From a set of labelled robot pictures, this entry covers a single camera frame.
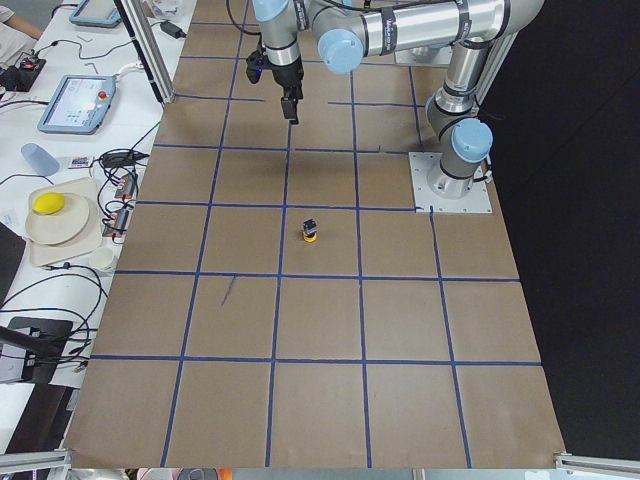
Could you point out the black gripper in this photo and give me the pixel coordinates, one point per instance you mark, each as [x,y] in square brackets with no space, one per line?
[287,76]

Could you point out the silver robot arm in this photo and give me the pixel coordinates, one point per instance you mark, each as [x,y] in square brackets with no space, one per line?
[347,34]

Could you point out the black power adapter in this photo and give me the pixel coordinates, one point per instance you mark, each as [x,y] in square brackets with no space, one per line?
[172,30]

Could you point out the blue teach pendant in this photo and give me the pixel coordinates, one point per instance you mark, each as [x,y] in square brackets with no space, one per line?
[79,105]
[96,13]

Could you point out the beige tray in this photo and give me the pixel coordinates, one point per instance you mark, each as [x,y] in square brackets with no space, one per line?
[89,238]

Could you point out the white paper cup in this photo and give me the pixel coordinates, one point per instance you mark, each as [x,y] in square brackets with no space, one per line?
[103,259]

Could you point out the blue plastic cup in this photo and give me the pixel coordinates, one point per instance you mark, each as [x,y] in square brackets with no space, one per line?
[41,161]

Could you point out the yellow lemon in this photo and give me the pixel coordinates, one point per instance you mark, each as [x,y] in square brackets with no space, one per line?
[49,203]

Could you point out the beige plate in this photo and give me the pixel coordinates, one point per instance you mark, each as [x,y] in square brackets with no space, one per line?
[60,227]

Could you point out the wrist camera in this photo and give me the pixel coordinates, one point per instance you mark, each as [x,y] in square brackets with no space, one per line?
[254,66]

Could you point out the aluminium frame post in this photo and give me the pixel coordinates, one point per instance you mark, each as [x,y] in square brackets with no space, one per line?
[140,32]

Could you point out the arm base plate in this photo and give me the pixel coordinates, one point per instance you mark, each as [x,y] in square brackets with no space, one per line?
[435,192]

